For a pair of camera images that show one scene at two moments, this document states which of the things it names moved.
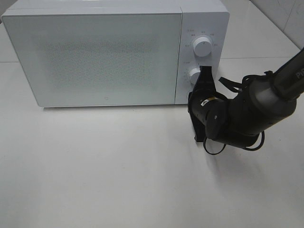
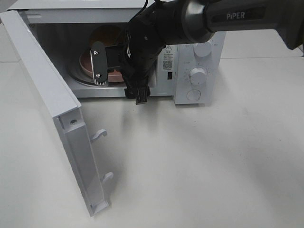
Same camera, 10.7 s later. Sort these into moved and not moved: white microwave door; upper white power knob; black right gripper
Moved: white microwave door; black right gripper
Not moved: upper white power knob
